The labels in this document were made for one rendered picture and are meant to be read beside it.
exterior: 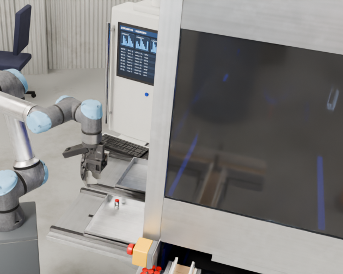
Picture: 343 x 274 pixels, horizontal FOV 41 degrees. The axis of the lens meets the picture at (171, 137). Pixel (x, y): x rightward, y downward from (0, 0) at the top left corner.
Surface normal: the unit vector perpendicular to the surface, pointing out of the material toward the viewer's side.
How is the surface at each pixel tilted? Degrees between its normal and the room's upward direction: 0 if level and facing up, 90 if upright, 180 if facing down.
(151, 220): 90
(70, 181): 0
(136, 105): 90
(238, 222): 90
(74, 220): 0
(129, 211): 0
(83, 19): 90
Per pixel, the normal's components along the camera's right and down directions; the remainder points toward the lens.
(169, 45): -0.26, 0.45
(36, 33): 0.28, 0.49
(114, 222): 0.09, -0.87
